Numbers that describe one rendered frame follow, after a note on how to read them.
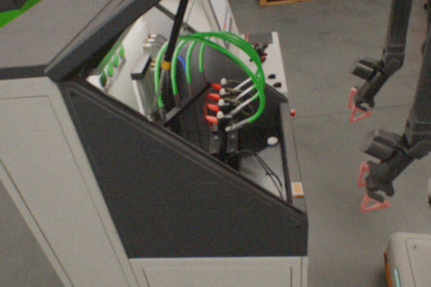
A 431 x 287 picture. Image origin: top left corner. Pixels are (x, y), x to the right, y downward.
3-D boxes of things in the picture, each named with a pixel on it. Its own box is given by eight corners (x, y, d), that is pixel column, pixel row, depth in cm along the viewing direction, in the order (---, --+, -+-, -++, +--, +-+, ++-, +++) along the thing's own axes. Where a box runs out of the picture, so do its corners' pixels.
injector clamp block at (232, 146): (240, 182, 140) (236, 151, 132) (214, 184, 142) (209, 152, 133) (241, 130, 168) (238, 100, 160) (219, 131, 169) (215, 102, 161)
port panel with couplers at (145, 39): (163, 106, 150) (146, 32, 133) (154, 106, 151) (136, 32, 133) (169, 90, 161) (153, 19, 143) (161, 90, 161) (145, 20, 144)
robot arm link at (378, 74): (394, 76, 125) (391, 68, 130) (375, 68, 125) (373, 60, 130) (381, 92, 130) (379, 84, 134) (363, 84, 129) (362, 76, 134)
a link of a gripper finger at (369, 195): (351, 213, 101) (371, 191, 95) (349, 193, 107) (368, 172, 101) (373, 222, 101) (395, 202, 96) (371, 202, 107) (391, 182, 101)
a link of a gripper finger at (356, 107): (342, 122, 135) (357, 102, 129) (342, 111, 141) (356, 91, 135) (360, 129, 135) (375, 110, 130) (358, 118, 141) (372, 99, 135)
